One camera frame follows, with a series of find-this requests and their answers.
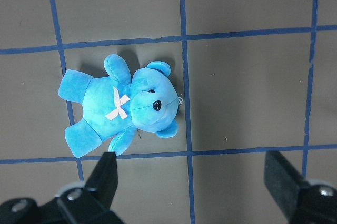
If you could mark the blue plush teddy bear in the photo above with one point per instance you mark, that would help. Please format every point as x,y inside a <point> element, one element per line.
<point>117,106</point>

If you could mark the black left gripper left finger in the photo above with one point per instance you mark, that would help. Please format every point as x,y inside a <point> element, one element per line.
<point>87,202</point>

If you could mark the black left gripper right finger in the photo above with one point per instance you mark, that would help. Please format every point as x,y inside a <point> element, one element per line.
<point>300,200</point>

